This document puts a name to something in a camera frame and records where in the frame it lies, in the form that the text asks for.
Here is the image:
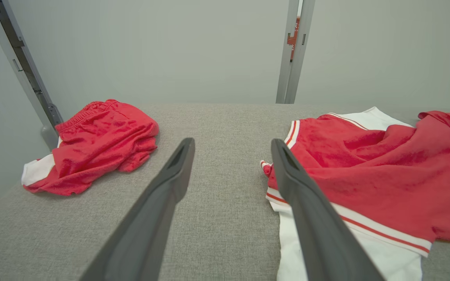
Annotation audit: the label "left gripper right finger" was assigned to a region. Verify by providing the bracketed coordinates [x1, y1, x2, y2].
[271, 139, 386, 281]

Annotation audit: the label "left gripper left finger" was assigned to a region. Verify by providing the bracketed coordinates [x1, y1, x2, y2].
[79, 137, 196, 281]

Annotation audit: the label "red white-trimmed shorts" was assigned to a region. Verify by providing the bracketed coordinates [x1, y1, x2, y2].
[21, 99, 160, 196]

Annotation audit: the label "red white numbered jersey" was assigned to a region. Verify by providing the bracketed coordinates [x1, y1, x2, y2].
[259, 107, 450, 281]

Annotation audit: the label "grey double partition post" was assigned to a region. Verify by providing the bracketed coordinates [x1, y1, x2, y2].
[276, 0, 315, 104]

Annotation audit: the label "orange bracket behind partition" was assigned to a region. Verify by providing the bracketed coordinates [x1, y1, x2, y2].
[286, 17, 301, 62]

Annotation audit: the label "grey slanted partition post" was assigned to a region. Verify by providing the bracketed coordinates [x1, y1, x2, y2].
[0, 0, 64, 151]

